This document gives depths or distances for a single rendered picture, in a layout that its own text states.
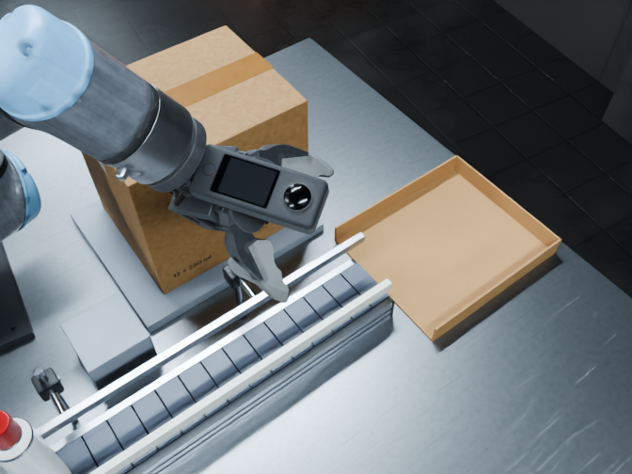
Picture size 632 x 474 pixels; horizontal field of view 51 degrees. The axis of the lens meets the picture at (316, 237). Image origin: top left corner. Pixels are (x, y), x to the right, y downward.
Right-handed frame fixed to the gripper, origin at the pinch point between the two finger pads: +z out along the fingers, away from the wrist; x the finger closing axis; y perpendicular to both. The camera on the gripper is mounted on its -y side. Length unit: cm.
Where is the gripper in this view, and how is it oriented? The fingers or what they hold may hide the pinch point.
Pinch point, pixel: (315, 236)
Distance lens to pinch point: 69.7
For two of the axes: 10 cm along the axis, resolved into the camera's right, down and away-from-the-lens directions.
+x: -3.3, 9.2, -2.0
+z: 5.7, 3.7, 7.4
